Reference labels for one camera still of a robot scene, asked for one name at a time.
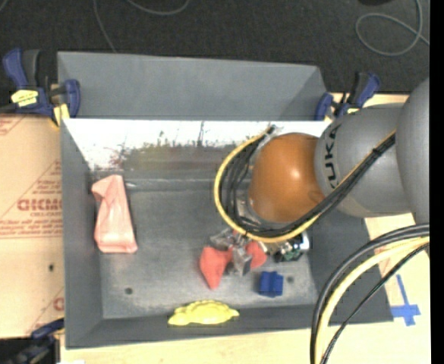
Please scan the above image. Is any brown cardboard board red print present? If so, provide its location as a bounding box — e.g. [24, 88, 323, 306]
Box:
[0, 113, 65, 341]

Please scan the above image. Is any pink cloth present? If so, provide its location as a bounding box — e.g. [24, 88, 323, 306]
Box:
[90, 174, 139, 255]

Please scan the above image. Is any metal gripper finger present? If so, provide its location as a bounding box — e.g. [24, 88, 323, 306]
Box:
[209, 230, 237, 251]
[231, 246, 254, 277]

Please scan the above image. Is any blue block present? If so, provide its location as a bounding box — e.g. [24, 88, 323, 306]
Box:
[258, 271, 285, 299]

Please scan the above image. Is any yellow toy banana bunch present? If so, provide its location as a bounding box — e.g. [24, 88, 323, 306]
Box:
[167, 300, 241, 327]

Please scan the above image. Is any red soft toy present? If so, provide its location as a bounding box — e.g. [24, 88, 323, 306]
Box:
[199, 240, 267, 290]

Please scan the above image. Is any grey metal bin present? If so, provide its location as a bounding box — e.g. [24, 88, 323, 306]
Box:
[55, 51, 394, 348]

